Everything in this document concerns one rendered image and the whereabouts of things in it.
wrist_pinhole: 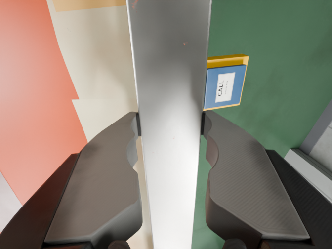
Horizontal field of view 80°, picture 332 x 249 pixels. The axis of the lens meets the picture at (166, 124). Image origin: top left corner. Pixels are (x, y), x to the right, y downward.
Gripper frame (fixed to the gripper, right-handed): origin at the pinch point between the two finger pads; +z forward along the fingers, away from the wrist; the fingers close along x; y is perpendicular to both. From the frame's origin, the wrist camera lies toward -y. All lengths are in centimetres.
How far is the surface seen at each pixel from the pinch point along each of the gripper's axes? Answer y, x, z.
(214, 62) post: 6.2, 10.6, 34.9
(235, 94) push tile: 14.2, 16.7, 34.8
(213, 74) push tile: 8.5, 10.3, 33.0
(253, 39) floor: 21, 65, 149
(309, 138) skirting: 131, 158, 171
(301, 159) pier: 146, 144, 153
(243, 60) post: 6.6, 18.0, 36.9
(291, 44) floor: 27, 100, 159
